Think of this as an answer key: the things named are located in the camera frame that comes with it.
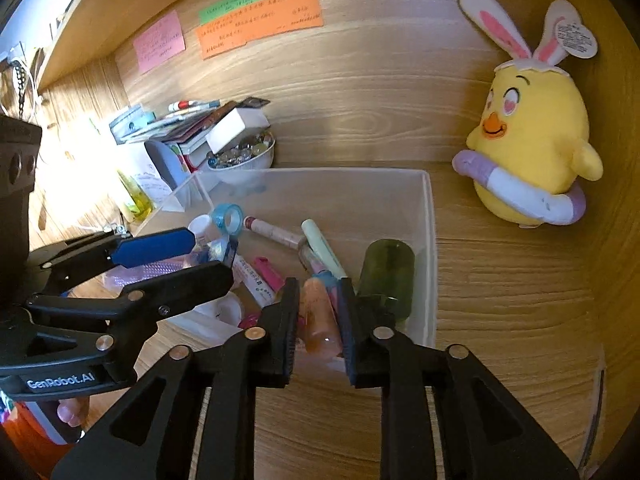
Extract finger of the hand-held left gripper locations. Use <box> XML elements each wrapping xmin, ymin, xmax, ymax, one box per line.
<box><xmin>25</xmin><ymin>260</ymin><xmax>235</xmax><ymax>386</ymax></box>
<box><xmin>27</xmin><ymin>226</ymin><xmax>197</xmax><ymax>296</ymax></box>

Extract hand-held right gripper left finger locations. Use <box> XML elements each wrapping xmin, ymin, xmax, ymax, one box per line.
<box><xmin>50</xmin><ymin>277</ymin><xmax>301</xmax><ymax>480</ymax></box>

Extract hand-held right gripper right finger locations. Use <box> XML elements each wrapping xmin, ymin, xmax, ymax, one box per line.
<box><xmin>337</xmin><ymin>277</ymin><xmax>581</xmax><ymax>480</ymax></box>

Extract peach lotion bottle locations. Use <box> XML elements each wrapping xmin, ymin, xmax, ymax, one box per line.
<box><xmin>300</xmin><ymin>276</ymin><xmax>344</xmax><ymax>358</ymax></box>

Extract blue foil packet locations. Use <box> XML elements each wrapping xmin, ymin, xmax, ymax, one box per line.
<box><xmin>207</xmin><ymin>237</ymin><xmax>240</xmax><ymax>266</ymax></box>

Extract white cosmetic tube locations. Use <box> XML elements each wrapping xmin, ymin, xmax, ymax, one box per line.
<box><xmin>189</xmin><ymin>215</ymin><xmax>216</xmax><ymax>261</ymax></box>

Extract clear plastic bin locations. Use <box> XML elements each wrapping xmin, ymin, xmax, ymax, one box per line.
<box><xmin>132</xmin><ymin>167</ymin><xmax>438</xmax><ymax>356</ymax></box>

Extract person's left hand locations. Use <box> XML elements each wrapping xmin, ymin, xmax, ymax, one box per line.
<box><xmin>56</xmin><ymin>397</ymin><xmax>92</xmax><ymax>428</ymax></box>

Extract pink dotted pouch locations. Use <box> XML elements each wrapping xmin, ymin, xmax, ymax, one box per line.
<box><xmin>102</xmin><ymin>257</ymin><xmax>191</xmax><ymax>287</ymax></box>

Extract white round jar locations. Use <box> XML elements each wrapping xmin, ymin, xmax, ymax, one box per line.
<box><xmin>195</xmin><ymin>292</ymin><xmax>243</xmax><ymax>326</ymax></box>

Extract pink tube with blue cap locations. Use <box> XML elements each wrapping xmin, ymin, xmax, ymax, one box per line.
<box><xmin>312</xmin><ymin>269</ymin><xmax>347</xmax><ymax>313</ymax></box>

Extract yellow-green spray bottle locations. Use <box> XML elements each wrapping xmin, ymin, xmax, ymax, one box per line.
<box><xmin>117</xmin><ymin>170</ymin><xmax>153</xmax><ymax>223</ymax></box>

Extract small white labelled tube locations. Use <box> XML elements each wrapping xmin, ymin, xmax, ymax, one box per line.
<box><xmin>232</xmin><ymin>255</ymin><xmax>278</xmax><ymax>306</ymax></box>

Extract bright pink small packet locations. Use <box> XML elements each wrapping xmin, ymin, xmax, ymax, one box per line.
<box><xmin>252</xmin><ymin>257</ymin><xmax>286</xmax><ymax>293</ymax></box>

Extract dark green bottle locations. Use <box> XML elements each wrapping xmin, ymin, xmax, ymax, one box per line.
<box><xmin>356</xmin><ymin>240</ymin><xmax>416</xmax><ymax>321</ymax></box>

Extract blue tape roll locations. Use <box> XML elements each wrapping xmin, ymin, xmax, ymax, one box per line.
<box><xmin>210</xmin><ymin>203</ymin><xmax>244</xmax><ymax>233</ymax></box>

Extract handwritten paper sheet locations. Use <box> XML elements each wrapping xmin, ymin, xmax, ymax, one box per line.
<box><xmin>120</xmin><ymin>145</ymin><xmax>173</xmax><ymax>201</ymax></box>

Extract pale green stick tube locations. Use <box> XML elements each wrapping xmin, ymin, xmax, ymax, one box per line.
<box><xmin>301</xmin><ymin>219</ymin><xmax>348</xmax><ymax>281</ymax></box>

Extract pink and white pen tube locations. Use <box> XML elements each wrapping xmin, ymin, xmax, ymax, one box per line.
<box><xmin>243</xmin><ymin>215</ymin><xmax>306</xmax><ymax>251</ymax></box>

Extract stack of books and papers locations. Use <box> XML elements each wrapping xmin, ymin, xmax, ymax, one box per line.
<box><xmin>110</xmin><ymin>97</ymin><xmax>271</xmax><ymax>168</ymax></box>

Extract bowl of glass beads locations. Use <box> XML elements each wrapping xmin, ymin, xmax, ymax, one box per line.
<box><xmin>207</xmin><ymin>130</ymin><xmax>276</xmax><ymax>186</ymax></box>

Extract small white box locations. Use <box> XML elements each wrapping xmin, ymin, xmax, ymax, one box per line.
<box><xmin>205</xmin><ymin>109</ymin><xmax>271</xmax><ymax>153</ymax></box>

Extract red and white marker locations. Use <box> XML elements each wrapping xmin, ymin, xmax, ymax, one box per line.
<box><xmin>167</xmin><ymin>100</ymin><xmax>221</xmax><ymax>113</ymax></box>

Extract pink sticky note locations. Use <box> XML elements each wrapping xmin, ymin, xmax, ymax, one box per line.
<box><xmin>133</xmin><ymin>10</ymin><xmax>186</xmax><ymax>75</ymax></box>

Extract orange sticky note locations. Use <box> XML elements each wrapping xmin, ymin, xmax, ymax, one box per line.
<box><xmin>196</xmin><ymin>0</ymin><xmax>323</xmax><ymax>60</ymax></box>

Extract green sticky note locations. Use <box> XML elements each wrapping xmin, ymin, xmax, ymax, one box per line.
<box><xmin>199</xmin><ymin>0</ymin><xmax>280</xmax><ymax>25</ymax></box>

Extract yellow chick plush toy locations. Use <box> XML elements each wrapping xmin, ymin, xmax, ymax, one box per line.
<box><xmin>452</xmin><ymin>0</ymin><xmax>603</xmax><ymax>228</ymax></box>

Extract dark hanging chain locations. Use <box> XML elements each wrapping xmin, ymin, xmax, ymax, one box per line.
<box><xmin>12</xmin><ymin>57</ymin><xmax>31</xmax><ymax>117</ymax></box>

